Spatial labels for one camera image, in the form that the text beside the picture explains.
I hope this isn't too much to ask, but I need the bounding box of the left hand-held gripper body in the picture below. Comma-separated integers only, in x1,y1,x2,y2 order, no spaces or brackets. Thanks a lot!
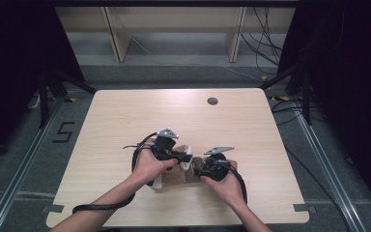
152,128,180,161

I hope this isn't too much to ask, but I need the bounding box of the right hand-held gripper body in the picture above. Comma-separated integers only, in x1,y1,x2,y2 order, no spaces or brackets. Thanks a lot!
199,146,236,182

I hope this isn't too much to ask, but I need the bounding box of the brown white sock with label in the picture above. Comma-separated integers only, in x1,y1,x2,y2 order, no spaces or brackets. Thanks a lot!
151,162,205,191

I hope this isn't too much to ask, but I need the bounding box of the person's right hand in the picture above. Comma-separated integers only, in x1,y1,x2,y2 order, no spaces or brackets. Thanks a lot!
200,159,246,208

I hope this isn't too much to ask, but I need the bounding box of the person's left hand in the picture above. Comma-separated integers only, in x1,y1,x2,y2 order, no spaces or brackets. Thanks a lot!
130,138,179,188

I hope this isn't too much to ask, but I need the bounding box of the grey tape strip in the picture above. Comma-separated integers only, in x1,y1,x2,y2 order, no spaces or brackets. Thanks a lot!
293,203,317,214

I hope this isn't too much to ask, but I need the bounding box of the black metal stand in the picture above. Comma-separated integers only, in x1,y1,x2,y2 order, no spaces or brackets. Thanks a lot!
259,47,314,127
38,67,99,130

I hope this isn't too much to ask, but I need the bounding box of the light wooden shelf unit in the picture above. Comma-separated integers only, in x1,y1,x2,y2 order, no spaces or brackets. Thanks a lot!
55,6,296,64

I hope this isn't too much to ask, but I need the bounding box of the black curtain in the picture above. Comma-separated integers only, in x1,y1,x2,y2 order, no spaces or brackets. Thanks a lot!
0,0,85,173
277,0,371,223

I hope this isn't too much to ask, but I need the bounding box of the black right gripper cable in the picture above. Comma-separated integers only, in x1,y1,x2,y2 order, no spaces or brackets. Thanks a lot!
216,159,249,206

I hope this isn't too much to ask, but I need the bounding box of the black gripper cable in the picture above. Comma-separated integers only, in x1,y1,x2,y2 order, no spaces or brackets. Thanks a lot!
216,159,249,206
71,130,159,216

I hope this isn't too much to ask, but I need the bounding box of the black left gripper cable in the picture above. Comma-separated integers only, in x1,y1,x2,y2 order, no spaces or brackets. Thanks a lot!
71,130,159,216

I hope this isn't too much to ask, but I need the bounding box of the black floor cable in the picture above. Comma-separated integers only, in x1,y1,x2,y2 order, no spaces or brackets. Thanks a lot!
270,99,353,232

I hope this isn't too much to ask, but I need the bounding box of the metal floor rail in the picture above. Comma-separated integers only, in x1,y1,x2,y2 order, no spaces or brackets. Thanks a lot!
291,101,365,232
0,96,68,232

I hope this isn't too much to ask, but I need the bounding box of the bundle of black hanging cables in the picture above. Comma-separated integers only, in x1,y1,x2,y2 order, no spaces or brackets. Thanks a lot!
240,7,283,77

